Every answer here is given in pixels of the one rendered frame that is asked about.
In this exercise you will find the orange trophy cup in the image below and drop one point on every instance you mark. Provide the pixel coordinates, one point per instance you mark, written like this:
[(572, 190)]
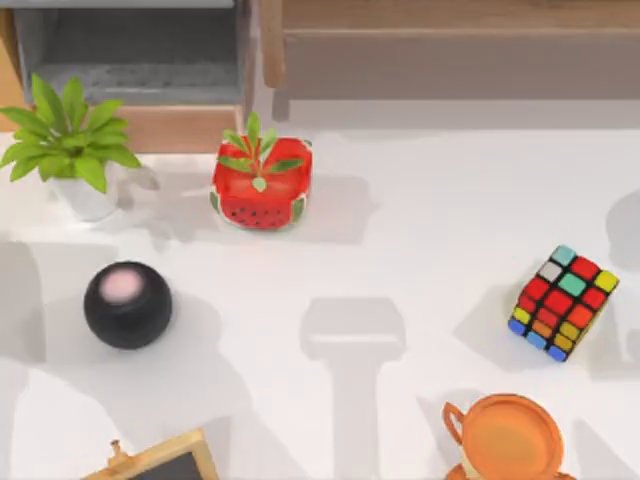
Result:
[(510, 440)]

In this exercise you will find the pale wooden drawer front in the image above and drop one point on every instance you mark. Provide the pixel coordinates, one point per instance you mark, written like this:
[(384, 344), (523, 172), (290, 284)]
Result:
[(170, 127)]

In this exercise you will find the wooden cupboard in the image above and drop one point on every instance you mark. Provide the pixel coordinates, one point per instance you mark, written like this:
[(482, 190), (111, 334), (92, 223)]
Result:
[(450, 50)]

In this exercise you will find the black round speaker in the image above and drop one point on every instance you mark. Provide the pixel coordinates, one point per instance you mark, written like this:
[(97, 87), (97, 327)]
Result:
[(128, 312)]

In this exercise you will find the green plant in white pot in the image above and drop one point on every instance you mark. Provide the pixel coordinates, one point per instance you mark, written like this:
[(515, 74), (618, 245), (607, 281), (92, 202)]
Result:
[(70, 145)]

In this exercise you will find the red watermelon plant pot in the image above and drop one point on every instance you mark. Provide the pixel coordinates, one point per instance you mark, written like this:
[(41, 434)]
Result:
[(262, 195)]

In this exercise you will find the colourful puzzle cube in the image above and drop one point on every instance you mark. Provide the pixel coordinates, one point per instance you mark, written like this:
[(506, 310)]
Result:
[(562, 305)]

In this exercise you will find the wooden framed blackboard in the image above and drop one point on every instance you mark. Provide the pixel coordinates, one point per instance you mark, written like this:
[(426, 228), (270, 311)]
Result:
[(165, 462)]

